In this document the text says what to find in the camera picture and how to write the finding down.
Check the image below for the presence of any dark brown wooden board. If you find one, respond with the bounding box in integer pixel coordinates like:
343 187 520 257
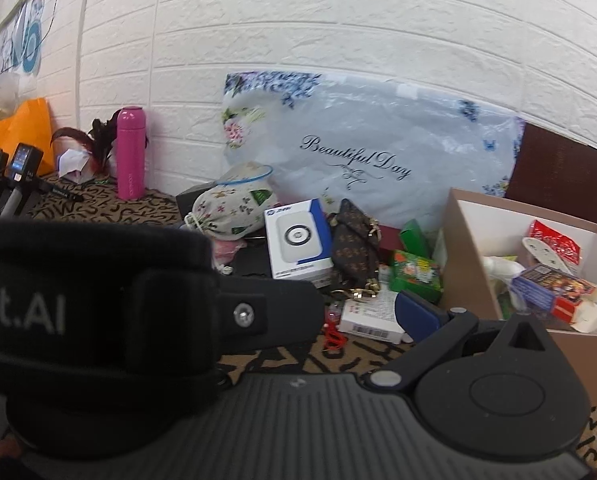
505 122 597 233

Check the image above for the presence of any blue cartoon wall sticker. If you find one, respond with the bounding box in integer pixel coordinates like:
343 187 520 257
0 0 48 77

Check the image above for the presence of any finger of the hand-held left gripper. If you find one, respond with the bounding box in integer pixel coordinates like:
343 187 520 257
218 277 325 357

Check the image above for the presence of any plain green box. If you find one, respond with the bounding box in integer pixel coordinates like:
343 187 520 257
399 220 432 257

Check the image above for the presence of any packaged biscuit snack red label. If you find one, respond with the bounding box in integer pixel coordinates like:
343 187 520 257
523 220 585 277

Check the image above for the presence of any floral drawstring pouch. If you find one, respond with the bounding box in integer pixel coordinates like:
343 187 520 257
183 162 280 239

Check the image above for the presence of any dark red feather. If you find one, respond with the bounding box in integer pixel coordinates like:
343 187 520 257
51 114 122 177

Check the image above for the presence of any small white bottle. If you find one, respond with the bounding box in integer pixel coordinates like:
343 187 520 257
481 255 525 281

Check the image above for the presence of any dark red box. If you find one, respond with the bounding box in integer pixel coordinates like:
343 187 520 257
378 225 404 252

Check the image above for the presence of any letter printed tablecloth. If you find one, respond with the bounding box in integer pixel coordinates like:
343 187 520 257
28 172 597 471

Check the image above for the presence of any red cable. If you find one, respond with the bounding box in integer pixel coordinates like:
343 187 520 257
323 305 350 357

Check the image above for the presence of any pink bottle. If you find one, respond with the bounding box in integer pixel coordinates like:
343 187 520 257
117 106 147 200

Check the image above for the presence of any blue and red box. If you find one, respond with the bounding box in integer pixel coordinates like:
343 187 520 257
511 265 597 334

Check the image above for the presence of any gold chain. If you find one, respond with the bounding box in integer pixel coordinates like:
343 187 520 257
328 279 382 304

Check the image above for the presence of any brown cardboard box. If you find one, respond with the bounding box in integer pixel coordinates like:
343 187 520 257
438 187 597 406

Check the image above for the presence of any orange bag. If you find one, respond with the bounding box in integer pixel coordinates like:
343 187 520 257
0 99 56 181

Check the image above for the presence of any black box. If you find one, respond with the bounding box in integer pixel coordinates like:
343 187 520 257
176 184 215 222

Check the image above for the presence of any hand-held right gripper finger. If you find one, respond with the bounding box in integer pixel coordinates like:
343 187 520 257
363 290 561 393

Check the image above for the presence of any white box with barcode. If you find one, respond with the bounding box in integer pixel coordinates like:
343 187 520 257
338 292 415 345

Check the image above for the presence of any small green box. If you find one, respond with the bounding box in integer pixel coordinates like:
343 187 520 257
391 250 444 304

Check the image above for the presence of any white and blue box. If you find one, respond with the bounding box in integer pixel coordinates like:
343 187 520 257
264 199 335 281

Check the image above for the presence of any floral plastic bag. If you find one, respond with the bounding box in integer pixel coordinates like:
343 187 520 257
222 71 525 233

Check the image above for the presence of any brown monogram pouch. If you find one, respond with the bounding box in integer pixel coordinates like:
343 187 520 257
331 199 382 287

